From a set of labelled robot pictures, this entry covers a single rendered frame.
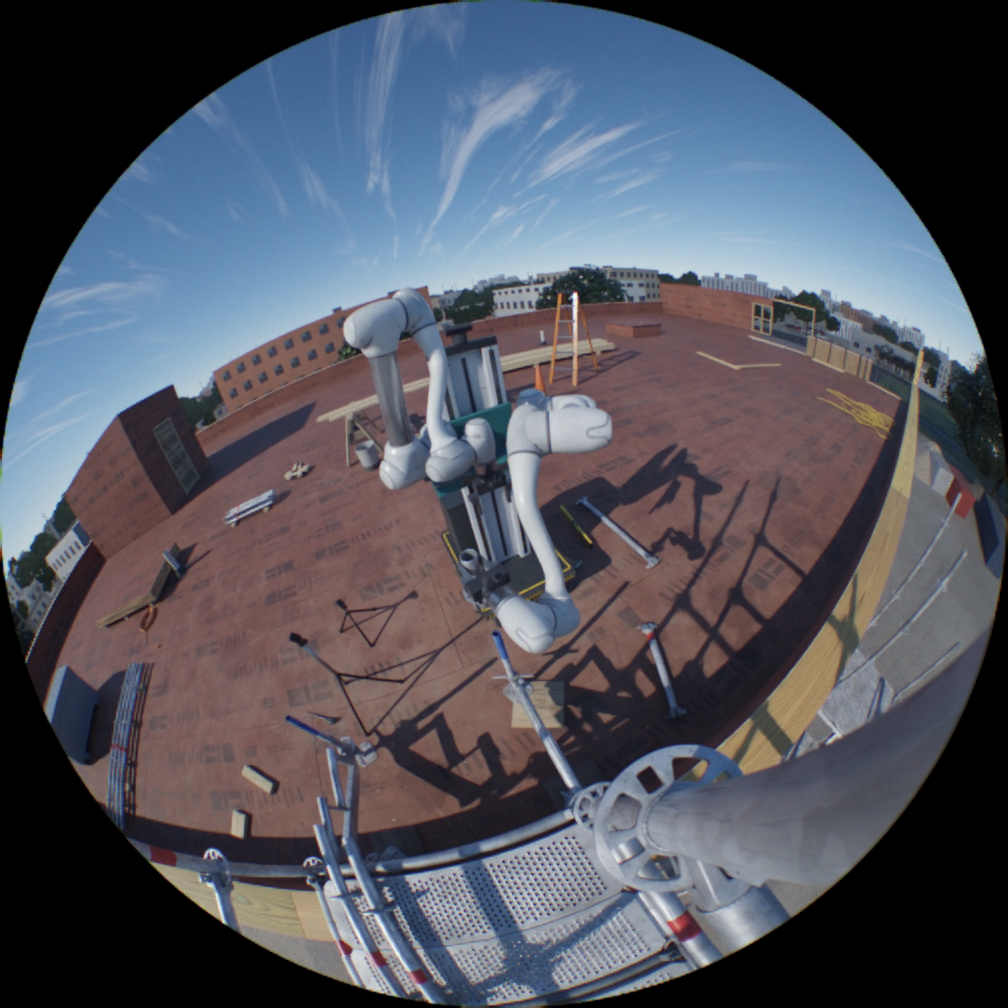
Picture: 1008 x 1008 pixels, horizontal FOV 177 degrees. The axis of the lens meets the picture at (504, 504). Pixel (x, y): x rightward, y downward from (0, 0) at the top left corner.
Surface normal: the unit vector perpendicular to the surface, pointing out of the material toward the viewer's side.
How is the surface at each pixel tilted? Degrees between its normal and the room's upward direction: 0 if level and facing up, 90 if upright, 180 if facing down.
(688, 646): 0
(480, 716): 0
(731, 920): 34
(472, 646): 0
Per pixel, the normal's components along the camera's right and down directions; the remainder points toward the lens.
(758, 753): -0.16, -0.78
